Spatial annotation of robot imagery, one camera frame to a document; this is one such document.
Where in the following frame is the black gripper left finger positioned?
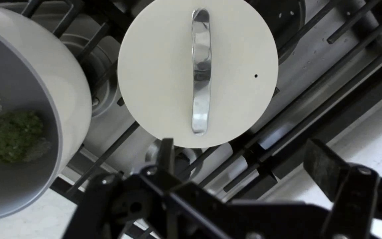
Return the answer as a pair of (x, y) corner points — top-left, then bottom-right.
(62, 136), (236, 239)

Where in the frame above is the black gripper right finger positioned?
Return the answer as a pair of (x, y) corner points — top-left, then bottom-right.
(302, 138), (382, 239)

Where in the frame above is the green food lump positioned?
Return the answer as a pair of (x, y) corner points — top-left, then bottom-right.
(0, 108), (48, 165)

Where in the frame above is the black gas cooktop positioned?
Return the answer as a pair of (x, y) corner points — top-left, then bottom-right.
(0, 0), (382, 209)

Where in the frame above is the white saucepan with long handle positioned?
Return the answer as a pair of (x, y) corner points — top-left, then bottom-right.
(0, 3), (94, 223)

